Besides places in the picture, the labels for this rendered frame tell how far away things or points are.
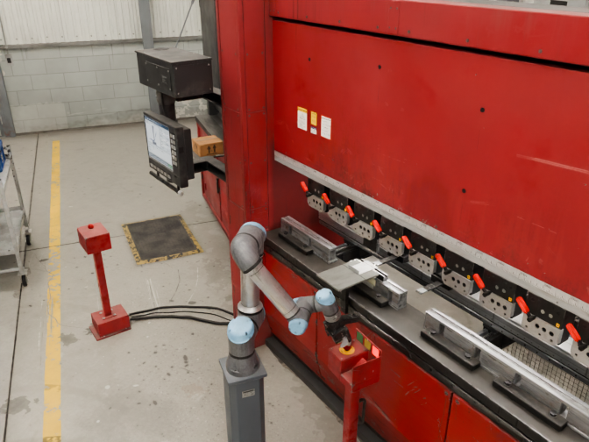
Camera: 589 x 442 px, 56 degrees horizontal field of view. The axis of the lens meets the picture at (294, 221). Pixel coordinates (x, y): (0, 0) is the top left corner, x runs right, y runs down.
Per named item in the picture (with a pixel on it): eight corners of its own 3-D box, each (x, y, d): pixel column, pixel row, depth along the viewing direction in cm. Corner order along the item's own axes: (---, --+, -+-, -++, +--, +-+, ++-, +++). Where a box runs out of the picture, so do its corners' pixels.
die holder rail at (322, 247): (280, 231, 353) (280, 217, 349) (288, 229, 356) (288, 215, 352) (329, 264, 316) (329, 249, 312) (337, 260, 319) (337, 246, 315)
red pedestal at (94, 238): (88, 327, 407) (68, 224, 371) (122, 316, 420) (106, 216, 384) (96, 341, 393) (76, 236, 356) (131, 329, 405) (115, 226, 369)
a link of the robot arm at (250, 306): (232, 337, 255) (230, 231, 231) (242, 318, 268) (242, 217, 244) (258, 341, 253) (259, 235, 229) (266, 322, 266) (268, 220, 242)
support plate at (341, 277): (315, 275, 283) (315, 274, 282) (356, 260, 296) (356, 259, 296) (337, 291, 269) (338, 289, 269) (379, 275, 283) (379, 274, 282)
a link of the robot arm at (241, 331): (224, 355, 245) (223, 330, 239) (234, 336, 257) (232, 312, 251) (250, 359, 243) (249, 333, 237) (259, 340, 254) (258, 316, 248)
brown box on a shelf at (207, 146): (188, 148, 468) (187, 134, 463) (218, 145, 476) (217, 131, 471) (195, 160, 443) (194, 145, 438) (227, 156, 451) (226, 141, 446)
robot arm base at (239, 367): (230, 381, 245) (229, 362, 240) (222, 360, 257) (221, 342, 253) (263, 372, 249) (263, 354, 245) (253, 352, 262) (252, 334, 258)
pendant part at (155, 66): (149, 182, 367) (133, 49, 330) (183, 174, 380) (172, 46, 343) (184, 209, 330) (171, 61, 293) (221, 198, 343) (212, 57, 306)
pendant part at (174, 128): (148, 167, 354) (142, 111, 338) (166, 163, 360) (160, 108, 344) (180, 188, 321) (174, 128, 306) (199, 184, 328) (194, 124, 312)
